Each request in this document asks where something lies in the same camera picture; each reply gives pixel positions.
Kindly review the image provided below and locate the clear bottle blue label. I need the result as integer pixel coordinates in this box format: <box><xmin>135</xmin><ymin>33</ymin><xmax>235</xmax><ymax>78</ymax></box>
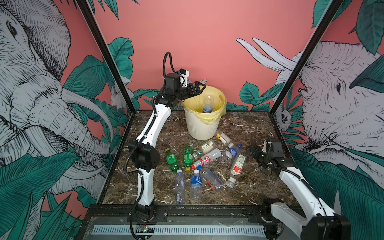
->
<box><xmin>203</xmin><ymin>95</ymin><xmax>214</xmax><ymax>113</ymax></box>

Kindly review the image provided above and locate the clear bottle red white label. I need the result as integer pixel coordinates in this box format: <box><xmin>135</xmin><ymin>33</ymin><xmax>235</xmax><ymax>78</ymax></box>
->
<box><xmin>227</xmin><ymin>154</ymin><xmax>247</xmax><ymax>188</ymax></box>

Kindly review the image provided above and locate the green bottle yellow cap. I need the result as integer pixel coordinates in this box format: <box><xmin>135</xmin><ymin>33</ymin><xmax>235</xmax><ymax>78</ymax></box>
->
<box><xmin>165</xmin><ymin>149</ymin><xmax>180</xmax><ymax>173</ymax></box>

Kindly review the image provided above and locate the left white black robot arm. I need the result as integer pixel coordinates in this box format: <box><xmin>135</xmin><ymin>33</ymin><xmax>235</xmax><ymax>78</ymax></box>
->
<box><xmin>123</xmin><ymin>82</ymin><xmax>206</xmax><ymax>222</ymax></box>

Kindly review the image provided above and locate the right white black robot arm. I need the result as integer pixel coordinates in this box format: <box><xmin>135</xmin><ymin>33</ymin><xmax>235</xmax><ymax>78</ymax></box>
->
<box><xmin>247</xmin><ymin>141</ymin><xmax>352</xmax><ymax>240</ymax></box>

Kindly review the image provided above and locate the yellow plastic bin liner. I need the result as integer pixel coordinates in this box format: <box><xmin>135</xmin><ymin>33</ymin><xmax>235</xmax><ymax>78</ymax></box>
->
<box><xmin>182</xmin><ymin>86</ymin><xmax>227</xmax><ymax>125</ymax></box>

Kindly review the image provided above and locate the white ribbed plastic bin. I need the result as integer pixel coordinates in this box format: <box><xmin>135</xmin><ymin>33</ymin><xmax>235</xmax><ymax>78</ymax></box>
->
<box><xmin>185</xmin><ymin>109</ymin><xmax>221</xmax><ymax>140</ymax></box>

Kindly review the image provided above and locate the clear bottle orange label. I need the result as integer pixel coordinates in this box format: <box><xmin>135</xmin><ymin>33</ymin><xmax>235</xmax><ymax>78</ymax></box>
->
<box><xmin>215</xmin><ymin>130</ymin><xmax>234</xmax><ymax>148</ymax></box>

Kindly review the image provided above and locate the small clear bottle cream label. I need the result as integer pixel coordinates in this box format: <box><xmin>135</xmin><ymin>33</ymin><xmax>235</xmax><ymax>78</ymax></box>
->
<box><xmin>193</xmin><ymin>140</ymin><xmax>217</xmax><ymax>160</ymax></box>

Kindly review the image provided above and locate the crushed clear bottle blue cap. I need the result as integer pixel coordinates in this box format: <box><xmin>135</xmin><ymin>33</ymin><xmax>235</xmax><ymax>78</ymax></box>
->
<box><xmin>197</xmin><ymin>166</ymin><xmax>224</xmax><ymax>192</ymax></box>

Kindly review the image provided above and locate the green bottle green label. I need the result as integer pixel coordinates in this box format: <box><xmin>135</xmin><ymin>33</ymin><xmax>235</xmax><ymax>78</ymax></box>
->
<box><xmin>183</xmin><ymin>145</ymin><xmax>194</xmax><ymax>172</ymax></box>

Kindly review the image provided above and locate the blue label bottle white cap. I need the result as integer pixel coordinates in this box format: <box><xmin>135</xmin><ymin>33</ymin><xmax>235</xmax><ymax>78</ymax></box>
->
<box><xmin>190</xmin><ymin>170</ymin><xmax>203</xmax><ymax>201</ymax></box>

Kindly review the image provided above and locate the clear bottle white cap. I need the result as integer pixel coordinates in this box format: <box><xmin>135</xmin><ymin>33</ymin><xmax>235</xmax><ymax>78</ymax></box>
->
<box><xmin>175</xmin><ymin>169</ymin><xmax>186</xmax><ymax>205</ymax></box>

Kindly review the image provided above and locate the white perforated vent strip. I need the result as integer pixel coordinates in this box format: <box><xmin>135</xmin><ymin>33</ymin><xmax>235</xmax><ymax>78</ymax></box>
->
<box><xmin>91</xmin><ymin>225</ymin><xmax>265</xmax><ymax>237</ymax></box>

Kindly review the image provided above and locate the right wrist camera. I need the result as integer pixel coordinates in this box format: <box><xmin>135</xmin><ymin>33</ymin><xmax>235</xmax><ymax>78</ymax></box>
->
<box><xmin>265</xmin><ymin>139</ymin><xmax>284</xmax><ymax>154</ymax></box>

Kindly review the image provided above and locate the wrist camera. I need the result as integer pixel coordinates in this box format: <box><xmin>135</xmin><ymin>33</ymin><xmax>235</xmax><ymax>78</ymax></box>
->
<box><xmin>265</xmin><ymin>139</ymin><xmax>284</xmax><ymax>154</ymax></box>
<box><xmin>164</xmin><ymin>69</ymin><xmax>190</xmax><ymax>90</ymax></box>

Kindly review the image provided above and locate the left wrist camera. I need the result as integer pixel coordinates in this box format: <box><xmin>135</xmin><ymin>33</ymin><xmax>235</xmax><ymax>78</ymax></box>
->
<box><xmin>164</xmin><ymin>69</ymin><xmax>190</xmax><ymax>90</ymax></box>

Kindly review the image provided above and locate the black front rail frame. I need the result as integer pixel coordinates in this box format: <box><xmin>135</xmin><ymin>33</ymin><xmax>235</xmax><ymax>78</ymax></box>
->
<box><xmin>86</xmin><ymin>204</ymin><xmax>301</xmax><ymax>224</ymax></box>

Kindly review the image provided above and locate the right black corner post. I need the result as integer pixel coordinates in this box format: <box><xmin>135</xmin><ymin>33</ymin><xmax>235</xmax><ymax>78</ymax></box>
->
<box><xmin>269</xmin><ymin>0</ymin><xmax>344</xmax><ymax>115</ymax></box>

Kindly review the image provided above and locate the black corner post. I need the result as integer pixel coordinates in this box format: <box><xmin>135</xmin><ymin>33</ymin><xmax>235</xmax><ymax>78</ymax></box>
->
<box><xmin>269</xmin><ymin>0</ymin><xmax>344</xmax><ymax>115</ymax></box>
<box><xmin>76</xmin><ymin>0</ymin><xmax>136</xmax><ymax>114</ymax></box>

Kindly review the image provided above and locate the left black corner post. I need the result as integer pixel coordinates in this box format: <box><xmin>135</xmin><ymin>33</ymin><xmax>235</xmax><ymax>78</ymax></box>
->
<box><xmin>76</xmin><ymin>0</ymin><xmax>136</xmax><ymax>114</ymax></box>

